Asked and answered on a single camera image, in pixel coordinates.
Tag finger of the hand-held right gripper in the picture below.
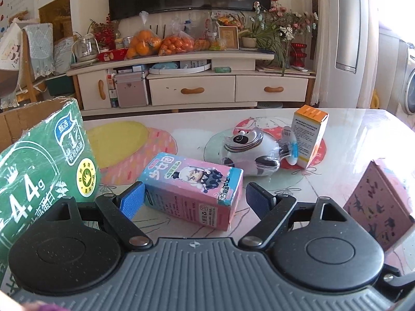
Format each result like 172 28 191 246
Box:
383 264 411 302

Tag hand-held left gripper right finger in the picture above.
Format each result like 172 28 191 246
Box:
239 182 353 250

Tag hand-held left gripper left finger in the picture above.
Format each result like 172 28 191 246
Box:
60 182 154 251

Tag pink cartoon carton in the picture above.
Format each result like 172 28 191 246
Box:
134 152 244 231

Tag green printed cardboard box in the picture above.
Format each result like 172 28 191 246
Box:
0 97 102 295

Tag panda toy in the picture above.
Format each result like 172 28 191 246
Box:
221 126 298 176

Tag pink box with dark figures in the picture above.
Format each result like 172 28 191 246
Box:
343 160 415 251

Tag orange and white box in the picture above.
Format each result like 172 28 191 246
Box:
291 105 329 169

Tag silver metal case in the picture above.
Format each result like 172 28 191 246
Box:
115 72 149 108

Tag white television cabinet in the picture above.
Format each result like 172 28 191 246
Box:
66 50 316 111

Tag dark green storage box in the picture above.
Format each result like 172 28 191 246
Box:
45 74 75 98

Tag purple sleeve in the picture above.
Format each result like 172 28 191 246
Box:
23 302 62 311

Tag white round tray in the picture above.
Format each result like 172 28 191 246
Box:
149 61 211 76

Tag red flat box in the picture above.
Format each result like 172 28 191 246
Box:
96 49 128 62

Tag red vase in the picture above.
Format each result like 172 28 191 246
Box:
289 42 307 68

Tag wooden chair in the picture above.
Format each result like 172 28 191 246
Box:
19 23 54 102

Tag bag of large oranges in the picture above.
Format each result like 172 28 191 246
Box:
126 11 162 59

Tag glass kettle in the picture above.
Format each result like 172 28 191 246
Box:
72 34 98 63

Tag pale printed cushion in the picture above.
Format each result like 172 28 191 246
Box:
53 36 78 73

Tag bag of small tangerines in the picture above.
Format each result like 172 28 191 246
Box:
159 31 195 55

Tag red berry branches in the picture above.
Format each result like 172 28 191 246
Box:
89 15 119 52

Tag cream curtain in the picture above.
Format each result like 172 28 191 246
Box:
312 0 339 107
357 0 383 109

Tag blue lace cloth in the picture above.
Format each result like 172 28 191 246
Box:
23 23 56 80

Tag orange flower bouquet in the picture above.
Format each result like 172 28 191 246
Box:
217 12 244 28

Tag pink artificial flowers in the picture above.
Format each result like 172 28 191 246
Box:
253 0 318 44

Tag silver washing machine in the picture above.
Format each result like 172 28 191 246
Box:
378 31 415 117

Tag white cartoon bag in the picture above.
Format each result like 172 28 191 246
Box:
0 23 25 72

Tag white standing air conditioner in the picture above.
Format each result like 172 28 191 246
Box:
335 0 378 109

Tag wooden picture frame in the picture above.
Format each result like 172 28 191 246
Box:
218 26 239 51

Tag colourful wall poster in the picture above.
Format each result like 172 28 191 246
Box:
0 0 38 36

